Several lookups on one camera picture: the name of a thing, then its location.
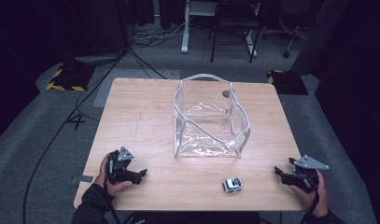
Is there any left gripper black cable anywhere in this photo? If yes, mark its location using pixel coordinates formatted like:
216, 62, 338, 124
103, 158, 121, 224

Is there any person's left hand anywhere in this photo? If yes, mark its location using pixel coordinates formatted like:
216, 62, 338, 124
94, 153, 134, 197

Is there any dark stand base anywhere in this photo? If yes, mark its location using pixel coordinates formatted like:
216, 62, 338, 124
73, 51, 127, 65

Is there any black metal chair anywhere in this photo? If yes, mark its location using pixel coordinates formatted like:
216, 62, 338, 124
207, 1, 262, 64

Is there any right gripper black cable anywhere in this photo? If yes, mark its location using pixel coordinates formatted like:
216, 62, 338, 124
304, 189, 321, 224

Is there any black tape cross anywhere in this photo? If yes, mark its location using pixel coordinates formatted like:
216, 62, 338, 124
65, 113, 86, 132

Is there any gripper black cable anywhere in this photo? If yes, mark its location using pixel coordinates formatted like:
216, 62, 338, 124
103, 158, 121, 224
304, 189, 321, 224

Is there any office swivel chair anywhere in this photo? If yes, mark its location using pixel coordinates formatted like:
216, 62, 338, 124
261, 0, 307, 59

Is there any yellow black striped base plate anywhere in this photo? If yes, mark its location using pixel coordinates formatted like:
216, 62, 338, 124
46, 63, 96, 92
266, 69, 310, 96

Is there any long black floor cable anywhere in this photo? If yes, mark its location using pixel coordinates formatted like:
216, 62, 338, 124
21, 46, 130, 224

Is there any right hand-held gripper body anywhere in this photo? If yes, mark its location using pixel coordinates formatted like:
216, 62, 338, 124
287, 154, 331, 194

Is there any grey padded column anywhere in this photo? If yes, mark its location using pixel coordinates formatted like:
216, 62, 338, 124
290, 0, 349, 77

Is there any white desk frame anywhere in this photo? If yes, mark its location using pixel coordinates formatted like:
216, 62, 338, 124
180, 0, 260, 59

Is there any bundle of floor cables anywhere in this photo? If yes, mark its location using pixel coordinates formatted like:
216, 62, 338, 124
131, 21, 187, 49

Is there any transparent plastic storage bag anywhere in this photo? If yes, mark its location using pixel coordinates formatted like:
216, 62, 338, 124
173, 73, 251, 160

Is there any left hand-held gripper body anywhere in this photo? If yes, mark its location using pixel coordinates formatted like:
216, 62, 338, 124
106, 146, 141, 185

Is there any person's right hand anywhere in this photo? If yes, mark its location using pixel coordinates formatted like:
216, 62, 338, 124
289, 171, 331, 218

